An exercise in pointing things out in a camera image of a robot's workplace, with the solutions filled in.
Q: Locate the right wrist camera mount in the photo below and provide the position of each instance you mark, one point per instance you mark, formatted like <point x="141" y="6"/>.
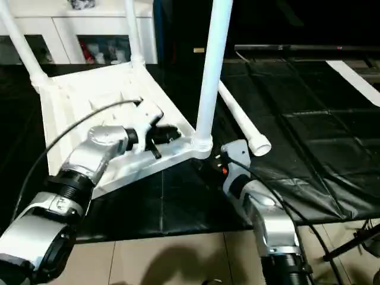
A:
<point x="236" y="151"/>

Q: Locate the white flat board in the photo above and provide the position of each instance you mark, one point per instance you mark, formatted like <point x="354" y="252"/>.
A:
<point x="356" y="83"/>

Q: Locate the silver crumpled object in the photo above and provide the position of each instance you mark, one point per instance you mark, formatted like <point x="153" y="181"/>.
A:
<point x="82" y="3"/>

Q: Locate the long black bar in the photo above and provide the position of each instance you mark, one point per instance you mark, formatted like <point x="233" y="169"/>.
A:
<point x="309" y="47"/>

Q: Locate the white compartment tray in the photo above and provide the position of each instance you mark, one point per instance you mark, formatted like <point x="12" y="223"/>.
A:
<point x="89" y="101"/>

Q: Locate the black work mat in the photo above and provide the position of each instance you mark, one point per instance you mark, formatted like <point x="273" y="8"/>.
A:
<point x="309" y="136"/>

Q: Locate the small red bottle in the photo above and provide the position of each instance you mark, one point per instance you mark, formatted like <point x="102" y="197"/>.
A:
<point x="87" y="54"/>

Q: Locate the white glass-door cabinet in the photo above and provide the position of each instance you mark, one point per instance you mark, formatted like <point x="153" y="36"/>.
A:
<point x="59" y="29"/>

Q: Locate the small tan tag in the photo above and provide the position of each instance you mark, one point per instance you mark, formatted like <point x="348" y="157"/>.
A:
<point x="199" y="51"/>

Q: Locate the black floor stand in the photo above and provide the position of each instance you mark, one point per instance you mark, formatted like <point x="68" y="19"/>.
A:
<point x="356" y="237"/>

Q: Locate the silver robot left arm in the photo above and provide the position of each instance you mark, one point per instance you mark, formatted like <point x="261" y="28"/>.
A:
<point x="98" y="148"/>

